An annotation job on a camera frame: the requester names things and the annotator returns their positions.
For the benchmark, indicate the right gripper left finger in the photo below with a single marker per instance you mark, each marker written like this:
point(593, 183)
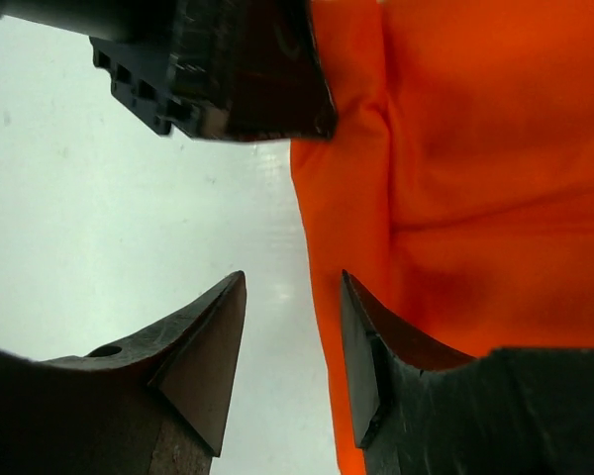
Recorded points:
point(153, 402)

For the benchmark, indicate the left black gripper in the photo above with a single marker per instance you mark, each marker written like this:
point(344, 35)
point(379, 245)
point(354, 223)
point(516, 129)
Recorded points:
point(239, 71)

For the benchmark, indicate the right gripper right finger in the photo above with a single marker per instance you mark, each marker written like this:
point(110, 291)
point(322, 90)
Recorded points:
point(419, 406)

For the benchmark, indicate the orange t shirt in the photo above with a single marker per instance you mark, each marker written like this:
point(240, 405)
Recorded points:
point(459, 186)

